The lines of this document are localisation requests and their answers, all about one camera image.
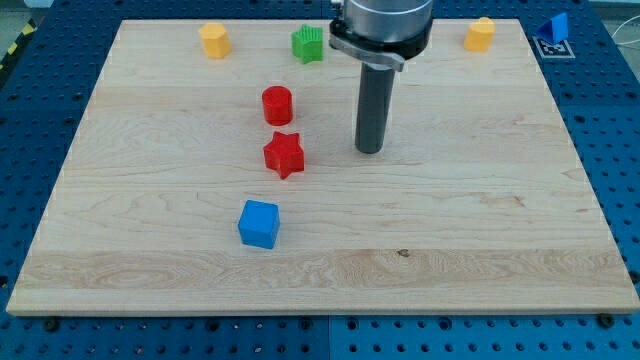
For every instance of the light wooden board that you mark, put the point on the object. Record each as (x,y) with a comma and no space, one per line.
(477,203)

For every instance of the blue cube block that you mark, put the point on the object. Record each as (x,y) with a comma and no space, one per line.
(259,224)

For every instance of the black white fiducial marker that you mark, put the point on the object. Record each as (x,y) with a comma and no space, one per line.
(560,50)

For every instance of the red cylinder block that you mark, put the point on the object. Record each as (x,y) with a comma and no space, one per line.
(277,105)

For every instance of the yellow heart block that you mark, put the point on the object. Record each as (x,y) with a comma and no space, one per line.
(480,35)

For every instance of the green star block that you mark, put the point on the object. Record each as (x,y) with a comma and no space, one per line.
(307,44)

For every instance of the blue triangle block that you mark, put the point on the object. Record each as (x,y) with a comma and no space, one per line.
(555,29)

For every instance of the yellow hexagon block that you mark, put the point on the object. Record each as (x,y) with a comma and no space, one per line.
(215,40)

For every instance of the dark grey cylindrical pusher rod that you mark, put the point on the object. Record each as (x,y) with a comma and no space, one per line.
(376,85)

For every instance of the red star block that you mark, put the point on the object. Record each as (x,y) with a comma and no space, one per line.
(284,154)

